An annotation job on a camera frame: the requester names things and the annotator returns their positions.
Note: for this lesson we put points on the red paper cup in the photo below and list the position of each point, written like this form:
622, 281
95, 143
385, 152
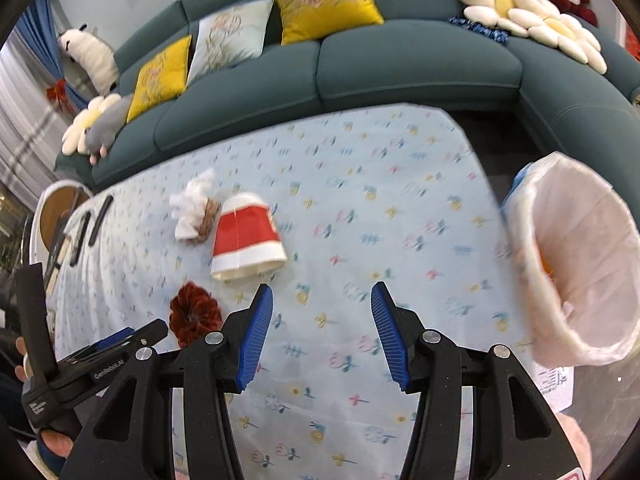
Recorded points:
245, 235

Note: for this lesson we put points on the dark red scrunchie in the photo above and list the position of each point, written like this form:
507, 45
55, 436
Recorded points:
192, 315

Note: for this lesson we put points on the pink fleece blanket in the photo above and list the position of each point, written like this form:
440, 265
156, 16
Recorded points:
575, 445

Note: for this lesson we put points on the white lined trash bin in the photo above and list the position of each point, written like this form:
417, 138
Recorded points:
585, 260

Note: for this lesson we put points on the brown woven item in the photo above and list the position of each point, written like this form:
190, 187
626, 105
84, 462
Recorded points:
210, 217

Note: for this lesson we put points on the long white plush toy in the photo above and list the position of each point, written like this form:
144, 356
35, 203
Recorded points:
92, 55

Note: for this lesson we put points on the blue curtain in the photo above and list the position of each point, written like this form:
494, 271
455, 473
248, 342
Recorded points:
45, 35

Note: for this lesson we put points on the floral light blue tablecloth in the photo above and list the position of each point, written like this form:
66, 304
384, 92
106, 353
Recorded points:
350, 185

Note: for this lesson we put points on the white rimmed wooden chair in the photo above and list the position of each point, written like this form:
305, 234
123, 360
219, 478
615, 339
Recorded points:
50, 215

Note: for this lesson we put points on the grey plush toy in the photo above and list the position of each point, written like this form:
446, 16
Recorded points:
107, 127

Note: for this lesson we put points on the slim black remote control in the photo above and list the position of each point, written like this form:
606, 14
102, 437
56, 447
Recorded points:
100, 220

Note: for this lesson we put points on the person's left hand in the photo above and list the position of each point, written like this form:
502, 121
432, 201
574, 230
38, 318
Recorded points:
21, 360

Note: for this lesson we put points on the crumpled white tissue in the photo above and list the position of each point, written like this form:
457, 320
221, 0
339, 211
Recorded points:
187, 205

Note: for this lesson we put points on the red curtain tie bow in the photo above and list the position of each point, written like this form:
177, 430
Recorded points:
56, 92

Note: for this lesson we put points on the blue knitted cloth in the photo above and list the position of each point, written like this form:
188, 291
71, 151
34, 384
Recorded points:
475, 27

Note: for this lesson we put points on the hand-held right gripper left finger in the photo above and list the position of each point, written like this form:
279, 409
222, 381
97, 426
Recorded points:
255, 340

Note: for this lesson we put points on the light blue embroidered pillow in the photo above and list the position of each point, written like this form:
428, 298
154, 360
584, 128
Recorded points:
227, 40

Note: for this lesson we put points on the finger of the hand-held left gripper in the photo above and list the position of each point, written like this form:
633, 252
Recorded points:
115, 341
152, 332

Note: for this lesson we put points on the white sheer curtain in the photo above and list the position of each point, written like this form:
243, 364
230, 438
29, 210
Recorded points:
20, 125

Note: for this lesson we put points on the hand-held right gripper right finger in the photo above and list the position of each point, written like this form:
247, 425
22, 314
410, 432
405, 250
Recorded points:
392, 340

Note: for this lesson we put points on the wide black remote control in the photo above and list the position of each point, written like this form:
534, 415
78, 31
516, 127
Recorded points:
79, 240

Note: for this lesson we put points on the white printed paper sheet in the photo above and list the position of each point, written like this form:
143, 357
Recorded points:
555, 385

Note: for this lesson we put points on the teal sectional sofa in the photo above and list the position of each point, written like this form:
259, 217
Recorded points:
400, 70

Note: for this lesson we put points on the yellow embroidered pillow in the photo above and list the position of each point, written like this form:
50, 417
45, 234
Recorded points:
160, 77
325, 2

